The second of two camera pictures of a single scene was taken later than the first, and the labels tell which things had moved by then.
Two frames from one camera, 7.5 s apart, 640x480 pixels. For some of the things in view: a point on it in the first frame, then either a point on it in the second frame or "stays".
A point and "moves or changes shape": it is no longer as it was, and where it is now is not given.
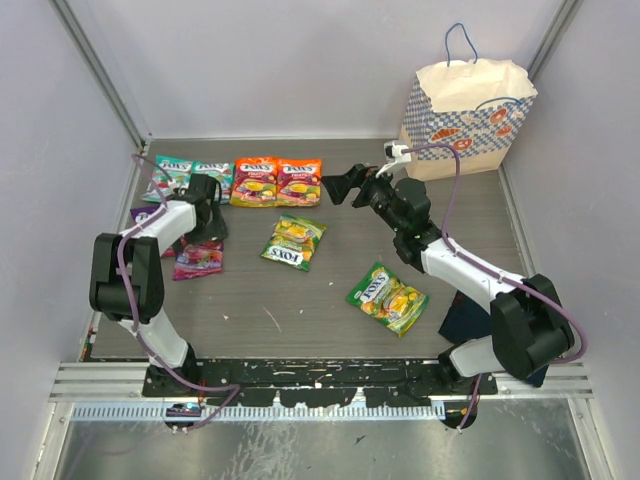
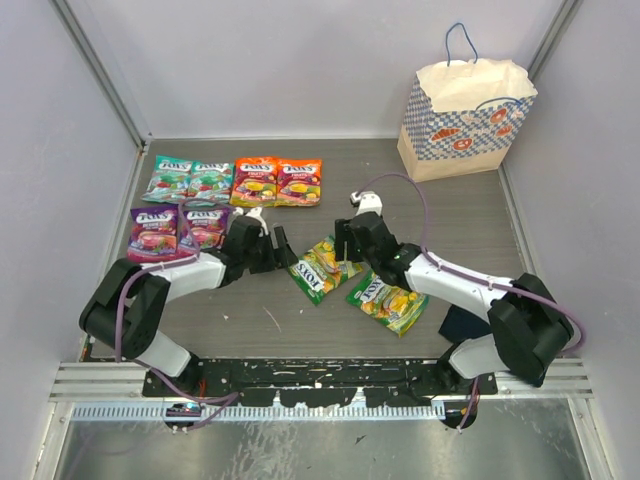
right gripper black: [338, 186] → [343, 234]
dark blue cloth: [465, 319] stays
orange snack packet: [254, 182] stays
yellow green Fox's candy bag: [389, 299] stays
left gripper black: [214, 229] → [284, 256]
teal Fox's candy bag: [222, 172] stays
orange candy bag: [298, 182] stays
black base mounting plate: [333, 382] stays
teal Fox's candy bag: [178, 167] stays
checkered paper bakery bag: [480, 108] stays
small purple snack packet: [194, 260] moves or changes shape
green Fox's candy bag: [293, 241] → [318, 271]
